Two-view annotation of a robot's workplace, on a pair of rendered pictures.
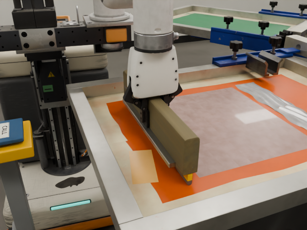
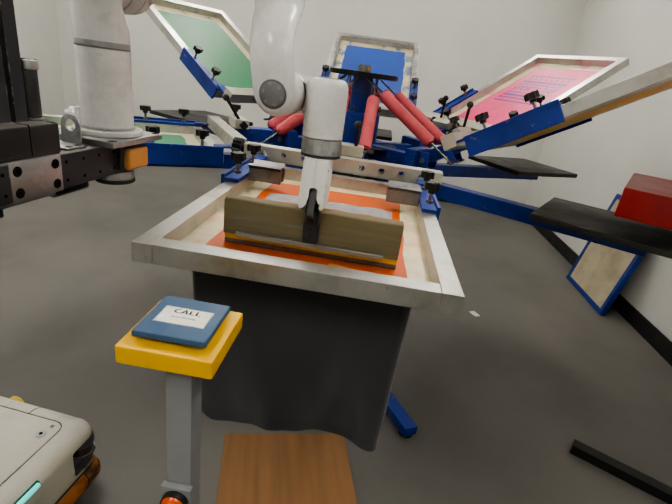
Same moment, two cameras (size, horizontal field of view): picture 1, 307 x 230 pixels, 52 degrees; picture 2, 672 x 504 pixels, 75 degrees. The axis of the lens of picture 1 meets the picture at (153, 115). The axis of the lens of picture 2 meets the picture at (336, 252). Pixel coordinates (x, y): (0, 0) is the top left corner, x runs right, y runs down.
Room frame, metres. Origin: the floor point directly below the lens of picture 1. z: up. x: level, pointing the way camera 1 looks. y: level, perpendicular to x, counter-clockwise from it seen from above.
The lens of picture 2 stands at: (0.21, 0.74, 1.31)
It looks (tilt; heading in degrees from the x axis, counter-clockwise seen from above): 22 degrees down; 295
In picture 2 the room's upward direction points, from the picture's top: 8 degrees clockwise
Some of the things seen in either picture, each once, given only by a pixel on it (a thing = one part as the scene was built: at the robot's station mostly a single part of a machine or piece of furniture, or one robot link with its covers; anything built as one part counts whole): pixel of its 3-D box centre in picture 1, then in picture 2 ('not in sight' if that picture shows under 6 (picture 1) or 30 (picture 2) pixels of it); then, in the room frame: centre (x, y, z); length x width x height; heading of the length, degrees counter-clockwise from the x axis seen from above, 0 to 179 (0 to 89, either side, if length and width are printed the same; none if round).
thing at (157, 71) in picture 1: (153, 68); (318, 177); (0.60, 0.00, 1.12); 0.10 x 0.08 x 0.11; 111
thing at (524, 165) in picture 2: not in sight; (460, 168); (0.66, -1.73, 0.91); 1.34 x 0.41 x 0.08; 51
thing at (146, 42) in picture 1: (156, 37); (322, 144); (0.61, -0.01, 1.18); 0.09 x 0.07 x 0.03; 111
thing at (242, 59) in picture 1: (252, 63); (245, 175); (1.04, -0.35, 0.98); 0.30 x 0.05 x 0.07; 111
